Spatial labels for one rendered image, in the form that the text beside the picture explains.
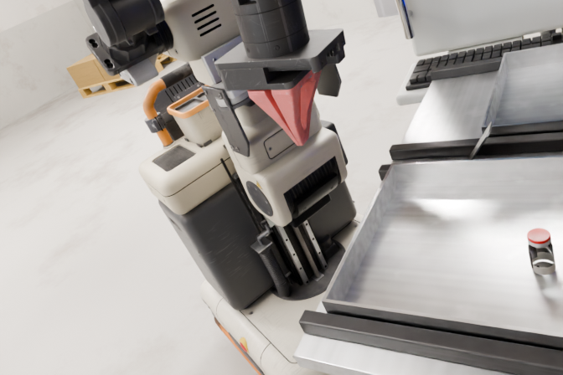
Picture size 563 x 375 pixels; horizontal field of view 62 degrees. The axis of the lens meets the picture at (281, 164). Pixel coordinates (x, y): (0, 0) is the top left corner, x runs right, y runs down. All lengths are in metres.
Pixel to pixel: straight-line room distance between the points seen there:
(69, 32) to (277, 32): 9.13
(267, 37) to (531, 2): 0.98
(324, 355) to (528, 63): 0.65
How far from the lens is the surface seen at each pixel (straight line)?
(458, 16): 1.32
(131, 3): 0.81
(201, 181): 1.29
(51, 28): 9.38
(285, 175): 1.05
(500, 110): 0.84
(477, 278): 0.55
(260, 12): 0.38
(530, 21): 1.32
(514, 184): 0.67
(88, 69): 7.39
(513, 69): 0.97
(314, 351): 0.54
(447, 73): 1.00
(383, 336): 0.50
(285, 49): 0.39
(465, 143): 0.73
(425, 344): 0.48
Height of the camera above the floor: 1.28
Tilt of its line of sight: 27 degrees down
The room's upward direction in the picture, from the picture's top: 24 degrees counter-clockwise
